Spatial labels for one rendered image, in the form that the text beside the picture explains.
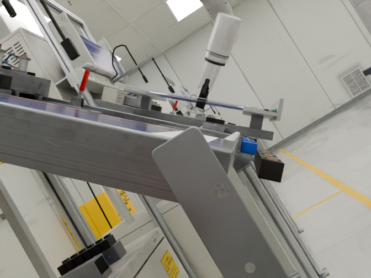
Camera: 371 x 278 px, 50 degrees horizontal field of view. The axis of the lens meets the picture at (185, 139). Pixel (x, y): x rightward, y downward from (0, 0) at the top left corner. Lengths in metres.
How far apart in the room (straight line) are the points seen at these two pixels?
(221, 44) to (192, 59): 7.29
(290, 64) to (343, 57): 1.05
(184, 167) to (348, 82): 8.46
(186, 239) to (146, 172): 1.54
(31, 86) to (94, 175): 0.70
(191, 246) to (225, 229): 1.58
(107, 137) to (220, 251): 0.16
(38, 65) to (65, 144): 1.69
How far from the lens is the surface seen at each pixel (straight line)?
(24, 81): 1.07
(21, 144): 0.46
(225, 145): 0.41
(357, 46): 8.92
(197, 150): 0.35
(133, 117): 1.12
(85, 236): 1.22
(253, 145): 0.76
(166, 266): 1.04
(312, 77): 8.66
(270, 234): 1.39
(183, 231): 1.93
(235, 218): 0.36
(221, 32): 1.38
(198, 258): 1.96
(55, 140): 0.44
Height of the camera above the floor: 0.74
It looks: 3 degrees up
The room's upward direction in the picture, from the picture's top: 31 degrees counter-clockwise
